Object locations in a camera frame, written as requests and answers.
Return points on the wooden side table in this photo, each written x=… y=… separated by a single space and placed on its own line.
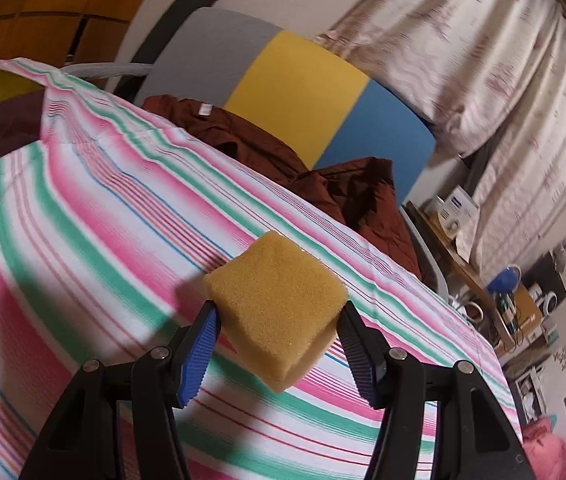
x=462 y=270

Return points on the cluttered wooden shelf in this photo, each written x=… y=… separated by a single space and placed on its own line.
x=545 y=283

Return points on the pink patterned curtain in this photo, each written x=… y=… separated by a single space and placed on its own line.
x=484 y=74

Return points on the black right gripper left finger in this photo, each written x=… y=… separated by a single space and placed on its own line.
x=81 y=438

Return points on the striped pink green bedsheet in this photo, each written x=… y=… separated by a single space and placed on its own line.
x=109 y=222

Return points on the yellow sponge cube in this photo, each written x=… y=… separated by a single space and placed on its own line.
x=279 y=307

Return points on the grey yellow blue chair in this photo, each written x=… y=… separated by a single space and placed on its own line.
x=322 y=107

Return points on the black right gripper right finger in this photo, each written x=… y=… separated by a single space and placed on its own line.
x=473 y=437

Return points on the dark red garment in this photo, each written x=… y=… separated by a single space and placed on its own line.
x=359 y=193

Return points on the white blue mask box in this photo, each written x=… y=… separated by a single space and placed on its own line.
x=454 y=213

